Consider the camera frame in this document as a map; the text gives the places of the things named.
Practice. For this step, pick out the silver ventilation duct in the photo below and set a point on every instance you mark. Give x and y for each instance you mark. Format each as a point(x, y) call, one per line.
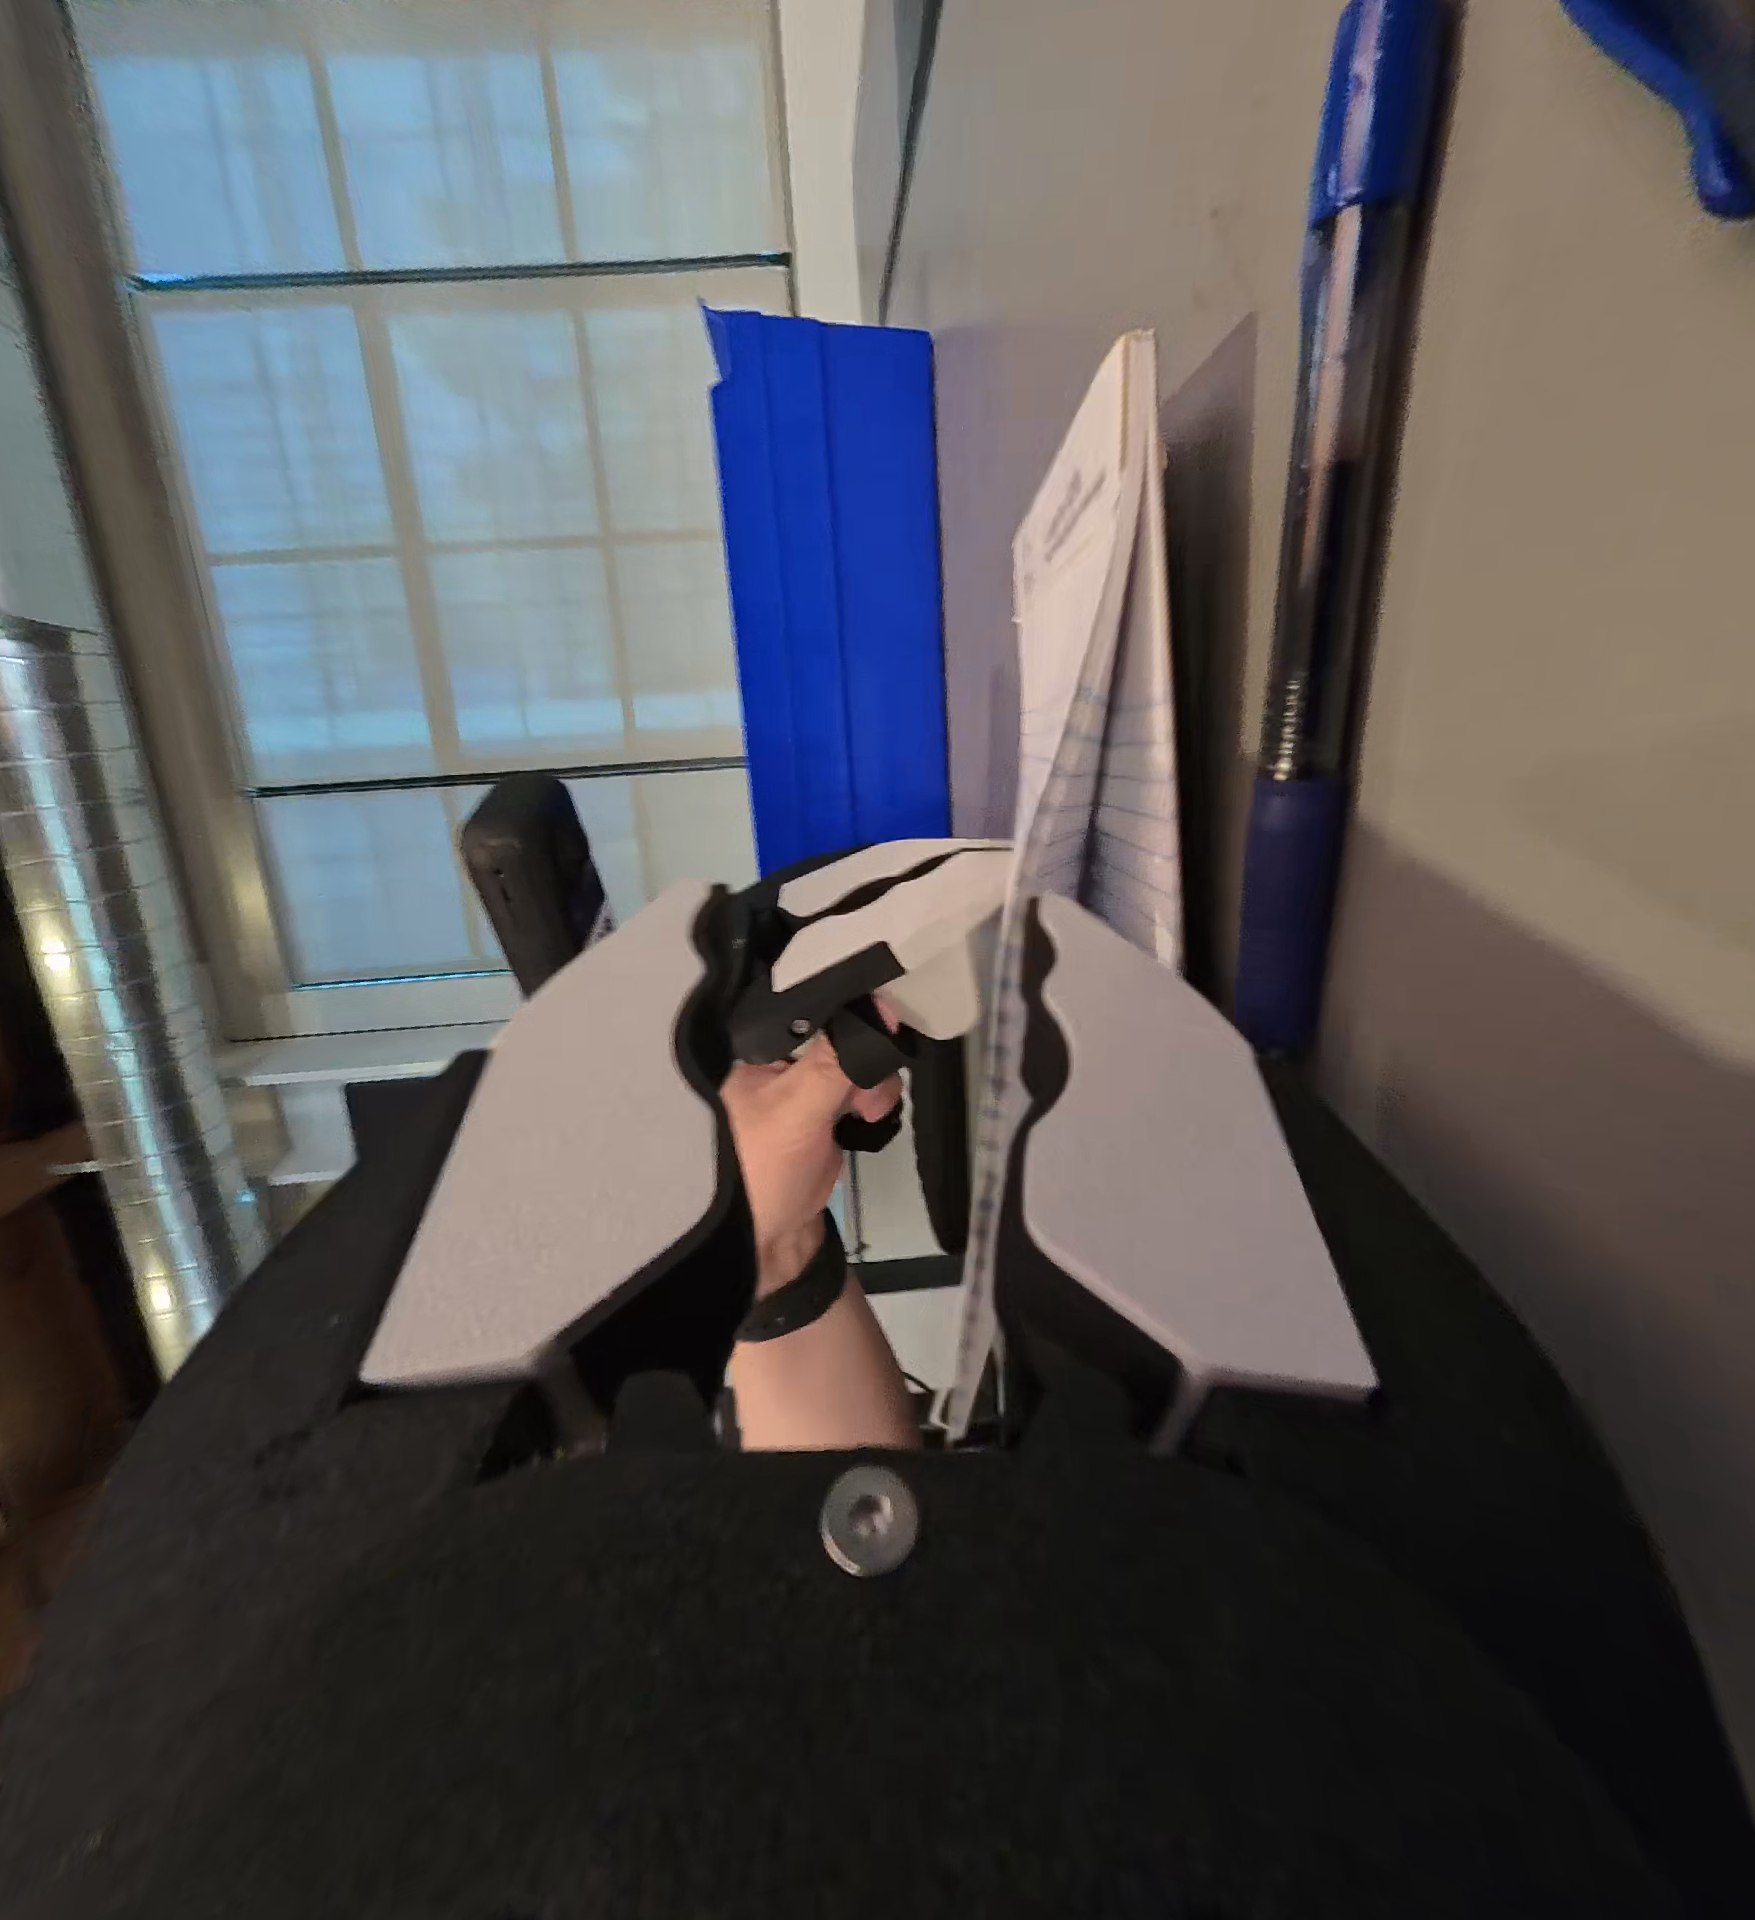
point(82, 931)

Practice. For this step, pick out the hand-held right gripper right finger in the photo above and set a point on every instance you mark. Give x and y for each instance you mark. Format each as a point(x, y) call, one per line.
point(1176, 1185)

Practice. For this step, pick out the white lined notepad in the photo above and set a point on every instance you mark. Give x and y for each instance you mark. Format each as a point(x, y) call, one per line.
point(1102, 495)

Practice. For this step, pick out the black wristband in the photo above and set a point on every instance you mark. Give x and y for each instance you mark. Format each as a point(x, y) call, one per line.
point(796, 1297)

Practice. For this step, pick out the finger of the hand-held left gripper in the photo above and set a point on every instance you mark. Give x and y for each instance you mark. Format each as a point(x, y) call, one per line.
point(891, 877)
point(877, 946)

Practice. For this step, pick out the person's left hand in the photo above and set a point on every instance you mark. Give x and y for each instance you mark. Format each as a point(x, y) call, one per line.
point(787, 1125)

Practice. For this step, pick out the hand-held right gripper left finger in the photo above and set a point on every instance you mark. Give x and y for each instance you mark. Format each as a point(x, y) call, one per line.
point(561, 1170)

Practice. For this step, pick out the blue retractable pen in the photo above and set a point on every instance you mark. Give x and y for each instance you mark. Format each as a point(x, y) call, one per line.
point(1356, 301)
point(1687, 105)

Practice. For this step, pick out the blue plastic bin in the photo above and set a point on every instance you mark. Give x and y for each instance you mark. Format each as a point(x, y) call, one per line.
point(832, 571)

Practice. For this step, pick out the large white-framed window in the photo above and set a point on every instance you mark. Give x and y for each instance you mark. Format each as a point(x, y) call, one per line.
point(441, 451)

